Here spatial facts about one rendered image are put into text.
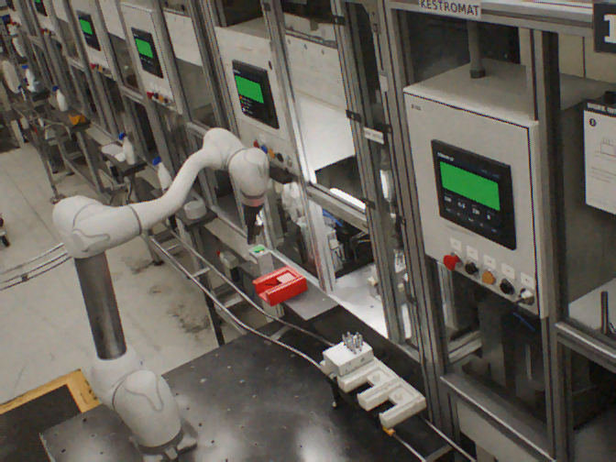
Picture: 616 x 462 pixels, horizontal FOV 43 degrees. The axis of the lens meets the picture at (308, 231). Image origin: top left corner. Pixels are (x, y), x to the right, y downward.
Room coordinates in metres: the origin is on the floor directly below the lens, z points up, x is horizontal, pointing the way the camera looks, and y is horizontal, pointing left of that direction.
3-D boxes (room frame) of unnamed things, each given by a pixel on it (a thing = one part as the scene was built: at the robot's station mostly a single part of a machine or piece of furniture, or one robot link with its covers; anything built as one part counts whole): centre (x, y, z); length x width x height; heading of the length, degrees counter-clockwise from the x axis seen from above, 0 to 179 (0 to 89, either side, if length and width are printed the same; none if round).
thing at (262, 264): (2.61, 0.19, 0.97); 0.08 x 0.08 x 0.12; 25
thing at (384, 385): (1.91, -0.09, 0.84); 0.36 x 0.14 x 0.10; 25
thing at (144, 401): (2.06, 0.62, 0.85); 0.18 x 0.16 x 0.22; 37
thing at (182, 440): (2.04, 0.61, 0.71); 0.22 x 0.18 x 0.06; 25
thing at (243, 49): (2.65, -0.02, 1.60); 0.42 x 0.29 x 0.46; 25
